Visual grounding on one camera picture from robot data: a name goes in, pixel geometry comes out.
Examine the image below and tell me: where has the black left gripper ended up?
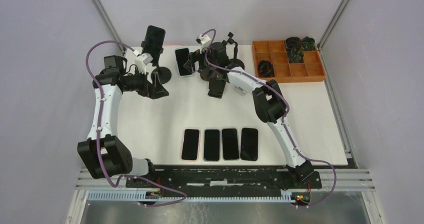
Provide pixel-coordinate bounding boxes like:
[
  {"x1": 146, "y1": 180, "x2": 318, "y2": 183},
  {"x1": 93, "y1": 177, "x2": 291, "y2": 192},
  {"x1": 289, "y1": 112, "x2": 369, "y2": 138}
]
[{"x1": 123, "y1": 67, "x2": 169, "y2": 100}]

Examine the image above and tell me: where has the black phone on tall stand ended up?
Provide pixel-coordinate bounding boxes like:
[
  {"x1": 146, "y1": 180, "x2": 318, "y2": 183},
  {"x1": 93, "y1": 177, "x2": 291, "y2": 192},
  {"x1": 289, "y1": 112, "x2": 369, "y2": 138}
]
[{"x1": 141, "y1": 25, "x2": 166, "y2": 65}]

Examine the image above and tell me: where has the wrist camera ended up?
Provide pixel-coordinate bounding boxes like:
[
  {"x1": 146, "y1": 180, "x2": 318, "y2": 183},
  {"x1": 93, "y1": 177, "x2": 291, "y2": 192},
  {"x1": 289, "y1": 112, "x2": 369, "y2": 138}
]
[
  {"x1": 196, "y1": 34, "x2": 212, "y2": 49},
  {"x1": 132, "y1": 50, "x2": 153, "y2": 74}
]

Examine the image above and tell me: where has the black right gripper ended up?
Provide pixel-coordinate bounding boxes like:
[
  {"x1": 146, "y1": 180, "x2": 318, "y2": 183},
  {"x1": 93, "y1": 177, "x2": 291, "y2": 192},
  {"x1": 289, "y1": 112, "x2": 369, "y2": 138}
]
[{"x1": 183, "y1": 43, "x2": 218, "y2": 74}]

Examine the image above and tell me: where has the black phone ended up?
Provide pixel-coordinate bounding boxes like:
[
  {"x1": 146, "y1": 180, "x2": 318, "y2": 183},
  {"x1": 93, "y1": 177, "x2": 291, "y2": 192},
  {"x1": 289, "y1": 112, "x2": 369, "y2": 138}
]
[
  {"x1": 240, "y1": 127, "x2": 259, "y2": 162},
  {"x1": 221, "y1": 128, "x2": 240, "y2": 161},
  {"x1": 141, "y1": 25, "x2": 166, "y2": 65}
]

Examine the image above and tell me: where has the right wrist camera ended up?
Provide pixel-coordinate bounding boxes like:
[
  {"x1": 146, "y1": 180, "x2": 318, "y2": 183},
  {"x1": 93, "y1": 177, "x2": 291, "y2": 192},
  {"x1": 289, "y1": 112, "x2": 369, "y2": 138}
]
[{"x1": 196, "y1": 34, "x2": 212, "y2": 49}]

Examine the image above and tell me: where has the black cable coil front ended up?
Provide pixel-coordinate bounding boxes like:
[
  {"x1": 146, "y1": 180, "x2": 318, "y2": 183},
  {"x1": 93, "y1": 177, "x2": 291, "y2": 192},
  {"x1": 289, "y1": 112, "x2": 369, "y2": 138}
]
[{"x1": 257, "y1": 59, "x2": 275, "y2": 78}]

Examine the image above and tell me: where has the black mounting base plate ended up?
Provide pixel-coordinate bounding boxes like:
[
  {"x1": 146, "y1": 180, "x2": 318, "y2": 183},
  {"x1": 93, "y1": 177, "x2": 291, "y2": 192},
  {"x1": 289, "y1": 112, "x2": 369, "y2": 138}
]
[{"x1": 144, "y1": 165, "x2": 323, "y2": 198}]

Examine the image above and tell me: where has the silver metal phone stand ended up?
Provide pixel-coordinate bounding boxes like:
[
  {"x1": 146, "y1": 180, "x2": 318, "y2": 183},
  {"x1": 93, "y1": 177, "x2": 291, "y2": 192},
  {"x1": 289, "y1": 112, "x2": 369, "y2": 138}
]
[{"x1": 234, "y1": 84, "x2": 247, "y2": 96}]

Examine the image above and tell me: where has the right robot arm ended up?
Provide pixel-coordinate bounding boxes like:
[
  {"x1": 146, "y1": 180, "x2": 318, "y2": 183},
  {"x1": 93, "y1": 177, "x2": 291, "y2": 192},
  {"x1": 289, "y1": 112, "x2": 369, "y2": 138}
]
[{"x1": 183, "y1": 42, "x2": 314, "y2": 188}]

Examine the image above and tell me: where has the wooden compartment tray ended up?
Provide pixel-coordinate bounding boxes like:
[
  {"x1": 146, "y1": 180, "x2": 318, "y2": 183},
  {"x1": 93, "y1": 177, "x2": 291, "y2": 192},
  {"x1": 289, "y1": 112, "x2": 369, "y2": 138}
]
[{"x1": 251, "y1": 40, "x2": 327, "y2": 83}]

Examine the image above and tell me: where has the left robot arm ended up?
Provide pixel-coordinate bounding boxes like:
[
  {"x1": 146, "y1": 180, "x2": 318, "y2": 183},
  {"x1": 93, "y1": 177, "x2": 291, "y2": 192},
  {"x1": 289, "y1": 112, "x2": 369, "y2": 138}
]
[{"x1": 77, "y1": 54, "x2": 171, "y2": 179}]

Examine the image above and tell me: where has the tall black phone stand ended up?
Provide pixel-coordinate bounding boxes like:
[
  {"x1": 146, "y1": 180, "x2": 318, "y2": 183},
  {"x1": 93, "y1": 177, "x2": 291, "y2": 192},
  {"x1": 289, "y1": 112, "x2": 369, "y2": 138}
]
[
  {"x1": 140, "y1": 40, "x2": 172, "y2": 84},
  {"x1": 221, "y1": 32, "x2": 245, "y2": 70}
]

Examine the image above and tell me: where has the small black folding stand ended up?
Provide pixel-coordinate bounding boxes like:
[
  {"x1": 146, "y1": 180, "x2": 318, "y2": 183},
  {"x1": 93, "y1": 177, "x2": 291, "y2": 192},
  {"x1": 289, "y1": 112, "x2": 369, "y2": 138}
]
[{"x1": 207, "y1": 79, "x2": 226, "y2": 99}]

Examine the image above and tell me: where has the white case phone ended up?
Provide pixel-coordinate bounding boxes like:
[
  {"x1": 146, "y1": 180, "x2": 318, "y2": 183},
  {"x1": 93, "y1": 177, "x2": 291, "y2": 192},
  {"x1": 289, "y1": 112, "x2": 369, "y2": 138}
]
[{"x1": 174, "y1": 47, "x2": 194, "y2": 77}]

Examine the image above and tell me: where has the clear case phone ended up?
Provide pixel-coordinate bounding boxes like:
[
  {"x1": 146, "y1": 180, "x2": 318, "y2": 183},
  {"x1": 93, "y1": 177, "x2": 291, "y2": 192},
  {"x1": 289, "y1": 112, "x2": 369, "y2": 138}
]
[{"x1": 203, "y1": 129, "x2": 221, "y2": 162}]

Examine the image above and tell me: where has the pink case phone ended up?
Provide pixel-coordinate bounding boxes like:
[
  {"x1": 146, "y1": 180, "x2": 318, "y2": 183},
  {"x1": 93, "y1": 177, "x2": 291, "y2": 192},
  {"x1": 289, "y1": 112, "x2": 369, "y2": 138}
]
[{"x1": 181, "y1": 129, "x2": 200, "y2": 161}]

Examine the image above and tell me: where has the white slotted cable duct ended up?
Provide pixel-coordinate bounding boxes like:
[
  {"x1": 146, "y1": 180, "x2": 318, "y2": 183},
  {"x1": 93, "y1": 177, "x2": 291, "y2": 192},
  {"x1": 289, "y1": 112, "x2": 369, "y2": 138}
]
[{"x1": 87, "y1": 190, "x2": 296, "y2": 204}]

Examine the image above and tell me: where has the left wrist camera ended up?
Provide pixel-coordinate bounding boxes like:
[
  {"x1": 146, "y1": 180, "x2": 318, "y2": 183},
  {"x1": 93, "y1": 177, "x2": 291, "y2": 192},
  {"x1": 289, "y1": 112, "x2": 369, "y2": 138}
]
[{"x1": 132, "y1": 50, "x2": 153, "y2": 74}]

